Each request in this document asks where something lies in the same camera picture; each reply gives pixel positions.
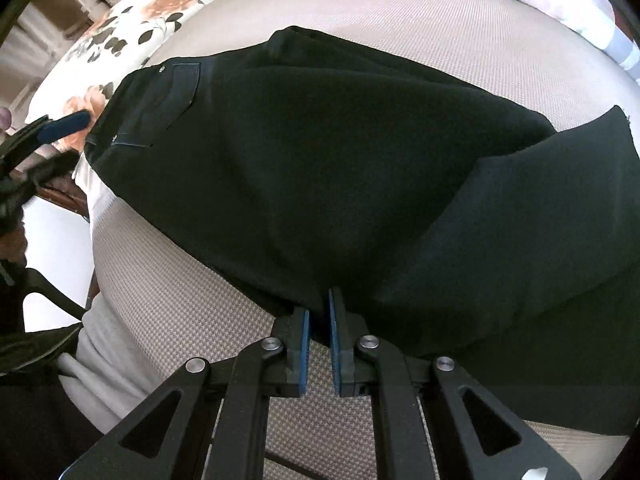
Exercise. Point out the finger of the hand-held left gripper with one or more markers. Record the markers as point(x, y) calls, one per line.
point(65, 126)
point(52, 167)

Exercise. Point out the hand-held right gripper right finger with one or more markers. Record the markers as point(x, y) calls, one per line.
point(338, 345)

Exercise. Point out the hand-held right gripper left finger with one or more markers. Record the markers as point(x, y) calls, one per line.
point(302, 355)

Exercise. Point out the black pants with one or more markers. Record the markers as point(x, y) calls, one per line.
point(325, 160)

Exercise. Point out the floral pillow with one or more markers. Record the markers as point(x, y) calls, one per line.
point(125, 25)

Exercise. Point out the beige curtain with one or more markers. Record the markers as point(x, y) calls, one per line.
point(60, 5)

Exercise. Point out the grey cloth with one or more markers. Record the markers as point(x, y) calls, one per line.
point(115, 370)

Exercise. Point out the dark cloth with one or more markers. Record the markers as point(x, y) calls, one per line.
point(35, 410)

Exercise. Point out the beige bed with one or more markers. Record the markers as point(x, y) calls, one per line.
point(400, 25)

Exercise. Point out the patchwork checkered blanket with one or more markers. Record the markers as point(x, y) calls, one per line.
point(590, 5)

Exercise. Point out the wooden bed frame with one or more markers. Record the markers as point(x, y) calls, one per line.
point(67, 197)

